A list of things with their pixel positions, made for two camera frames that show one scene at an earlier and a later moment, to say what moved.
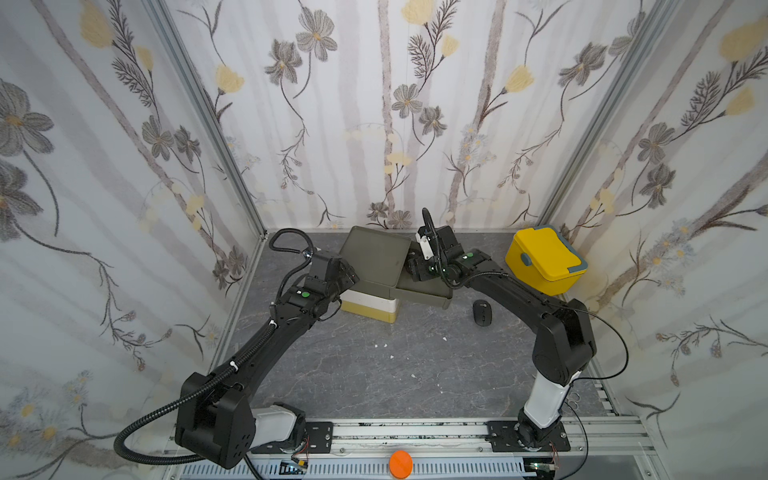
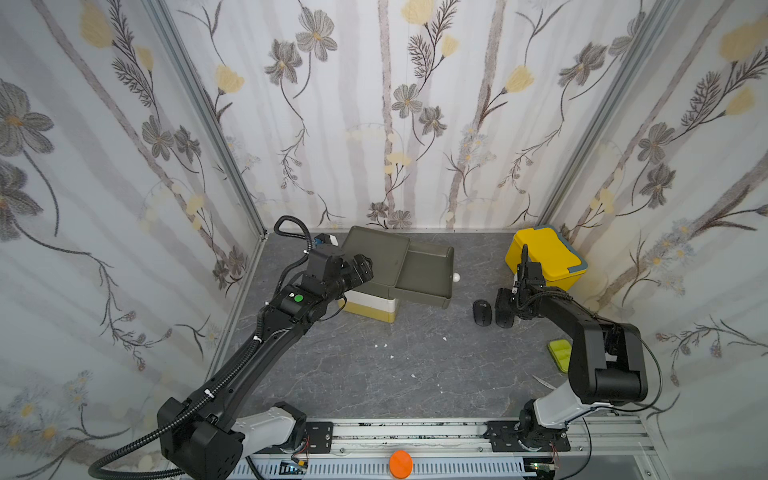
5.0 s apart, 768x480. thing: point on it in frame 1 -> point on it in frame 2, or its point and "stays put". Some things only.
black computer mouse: x=482 y=312 stays put
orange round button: x=400 y=464 stays put
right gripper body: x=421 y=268 -> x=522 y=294
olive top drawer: x=431 y=291 stays put
